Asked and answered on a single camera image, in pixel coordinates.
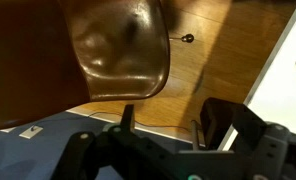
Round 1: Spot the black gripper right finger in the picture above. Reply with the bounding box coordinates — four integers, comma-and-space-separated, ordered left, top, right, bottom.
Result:
199, 97, 268, 152

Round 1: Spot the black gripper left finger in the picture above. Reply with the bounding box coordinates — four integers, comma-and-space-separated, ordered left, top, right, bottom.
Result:
102, 104, 136, 141

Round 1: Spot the black chair leg foot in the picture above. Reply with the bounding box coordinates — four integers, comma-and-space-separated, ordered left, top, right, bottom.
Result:
169, 33, 195, 44

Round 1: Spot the brown plastic chair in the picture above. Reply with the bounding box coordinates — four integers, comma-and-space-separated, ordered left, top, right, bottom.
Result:
0, 0, 171, 131

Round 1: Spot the grey floor outlet plate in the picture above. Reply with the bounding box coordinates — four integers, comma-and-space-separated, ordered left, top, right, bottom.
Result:
18, 124, 44, 140

